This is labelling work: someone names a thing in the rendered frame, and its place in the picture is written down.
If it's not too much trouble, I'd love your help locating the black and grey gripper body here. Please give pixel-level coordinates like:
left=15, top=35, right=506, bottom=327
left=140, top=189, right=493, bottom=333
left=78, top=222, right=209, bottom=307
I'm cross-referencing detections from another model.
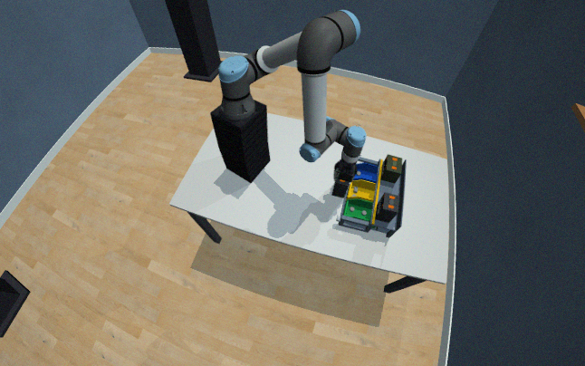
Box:
left=338, top=157, right=358, bottom=182

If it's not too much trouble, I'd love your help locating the green open bin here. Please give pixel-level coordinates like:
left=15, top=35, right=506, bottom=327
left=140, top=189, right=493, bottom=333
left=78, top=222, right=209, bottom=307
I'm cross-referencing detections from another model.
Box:
left=343, top=198, right=373, bottom=221

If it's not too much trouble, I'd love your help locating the yellow open bin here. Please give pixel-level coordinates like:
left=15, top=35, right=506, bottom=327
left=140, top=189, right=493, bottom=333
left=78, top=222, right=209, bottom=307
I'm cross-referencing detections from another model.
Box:
left=347, top=179, right=376, bottom=202

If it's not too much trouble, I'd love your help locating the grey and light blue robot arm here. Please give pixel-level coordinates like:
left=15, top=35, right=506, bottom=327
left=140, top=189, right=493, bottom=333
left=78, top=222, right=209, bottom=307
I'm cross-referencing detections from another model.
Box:
left=218, top=10, right=366, bottom=163

